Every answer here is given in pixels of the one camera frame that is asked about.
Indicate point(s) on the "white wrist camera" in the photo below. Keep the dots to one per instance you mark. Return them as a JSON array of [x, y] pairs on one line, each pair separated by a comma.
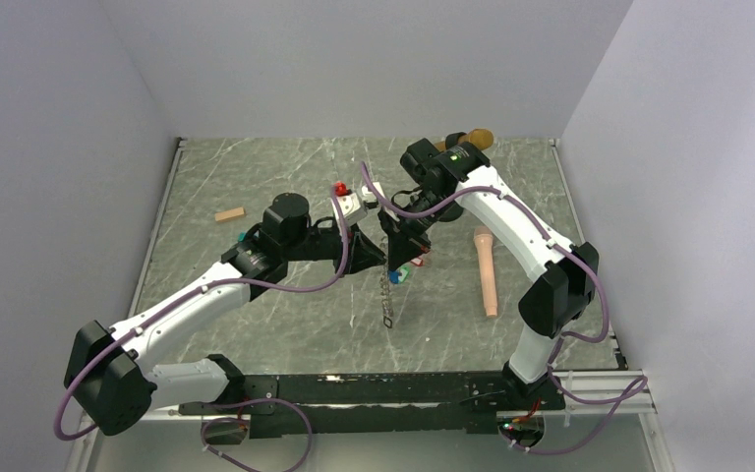
[[369, 195], [351, 209]]

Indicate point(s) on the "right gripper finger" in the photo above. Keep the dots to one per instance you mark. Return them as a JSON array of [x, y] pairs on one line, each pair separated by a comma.
[[391, 229], [414, 242]]

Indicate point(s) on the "black base frame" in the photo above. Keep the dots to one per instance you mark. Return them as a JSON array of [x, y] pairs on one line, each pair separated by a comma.
[[472, 401]]

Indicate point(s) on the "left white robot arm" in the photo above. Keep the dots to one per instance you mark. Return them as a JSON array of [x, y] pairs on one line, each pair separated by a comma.
[[116, 372]]

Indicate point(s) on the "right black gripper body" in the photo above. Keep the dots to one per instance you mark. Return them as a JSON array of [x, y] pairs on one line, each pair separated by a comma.
[[419, 222]]

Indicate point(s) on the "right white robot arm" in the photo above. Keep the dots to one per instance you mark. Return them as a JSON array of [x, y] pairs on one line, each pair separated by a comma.
[[458, 174]]

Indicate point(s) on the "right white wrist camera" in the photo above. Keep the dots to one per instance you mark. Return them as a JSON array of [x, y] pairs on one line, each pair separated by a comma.
[[369, 195]]

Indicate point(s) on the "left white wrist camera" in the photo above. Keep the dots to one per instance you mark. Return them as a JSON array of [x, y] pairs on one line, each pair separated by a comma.
[[351, 209]]

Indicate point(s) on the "tan wooden block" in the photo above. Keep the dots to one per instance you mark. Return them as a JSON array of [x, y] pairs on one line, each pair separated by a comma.
[[230, 214]]

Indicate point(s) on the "pink wooden cylinder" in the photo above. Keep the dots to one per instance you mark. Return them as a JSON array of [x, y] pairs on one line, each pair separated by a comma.
[[484, 242]]

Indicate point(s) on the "green key tag with key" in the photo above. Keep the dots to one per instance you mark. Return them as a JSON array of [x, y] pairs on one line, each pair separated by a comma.
[[403, 273]]

